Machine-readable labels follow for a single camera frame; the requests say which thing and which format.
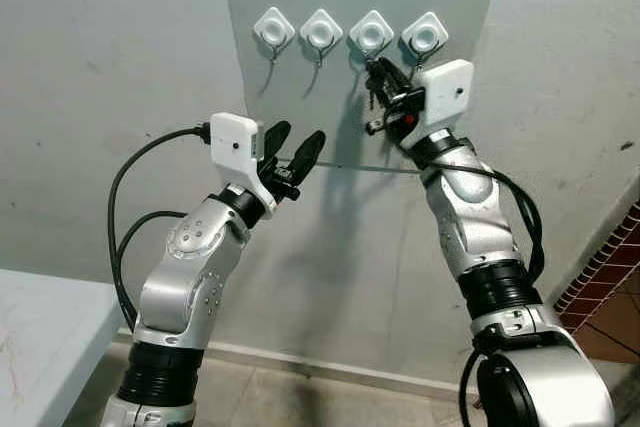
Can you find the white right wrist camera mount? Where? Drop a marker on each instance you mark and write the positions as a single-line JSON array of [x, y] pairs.
[[448, 92]]

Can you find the grey wall panel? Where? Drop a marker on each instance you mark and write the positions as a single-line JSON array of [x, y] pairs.
[[300, 117]]

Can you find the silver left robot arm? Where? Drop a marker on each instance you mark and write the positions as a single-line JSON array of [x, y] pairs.
[[185, 287]]

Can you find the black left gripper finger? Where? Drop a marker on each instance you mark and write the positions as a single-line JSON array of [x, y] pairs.
[[277, 139], [307, 154]]

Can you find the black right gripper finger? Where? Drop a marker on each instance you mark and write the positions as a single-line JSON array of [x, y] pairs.
[[377, 77], [398, 75]]

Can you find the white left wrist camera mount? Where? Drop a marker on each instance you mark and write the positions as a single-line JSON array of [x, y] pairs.
[[236, 142]]

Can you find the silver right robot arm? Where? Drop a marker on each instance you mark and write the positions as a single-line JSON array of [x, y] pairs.
[[480, 227]]

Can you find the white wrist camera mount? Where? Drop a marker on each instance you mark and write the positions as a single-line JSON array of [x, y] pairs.
[[448, 92], [236, 142]]

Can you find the white adhesive wall hook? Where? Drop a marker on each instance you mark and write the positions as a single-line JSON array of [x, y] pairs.
[[321, 31], [371, 33], [273, 29], [425, 35]]

